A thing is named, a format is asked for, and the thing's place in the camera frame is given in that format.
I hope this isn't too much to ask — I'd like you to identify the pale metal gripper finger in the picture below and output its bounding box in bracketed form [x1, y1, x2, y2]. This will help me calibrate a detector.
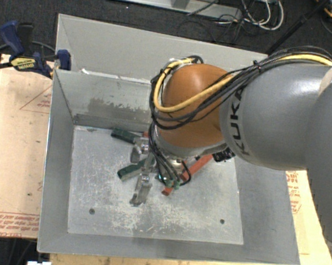
[128, 172, 153, 210]
[129, 138, 151, 167]

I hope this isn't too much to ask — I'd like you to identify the dark green flat block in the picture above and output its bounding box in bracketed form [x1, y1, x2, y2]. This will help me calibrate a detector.
[109, 126, 142, 145]
[116, 154, 150, 186]

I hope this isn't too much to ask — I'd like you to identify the grey metal bin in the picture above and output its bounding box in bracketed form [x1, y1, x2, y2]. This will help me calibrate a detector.
[23, 13, 332, 265]

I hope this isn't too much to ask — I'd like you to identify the brown cardboard board red print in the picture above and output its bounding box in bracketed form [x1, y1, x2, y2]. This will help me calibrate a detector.
[0, 53, 332, 265]

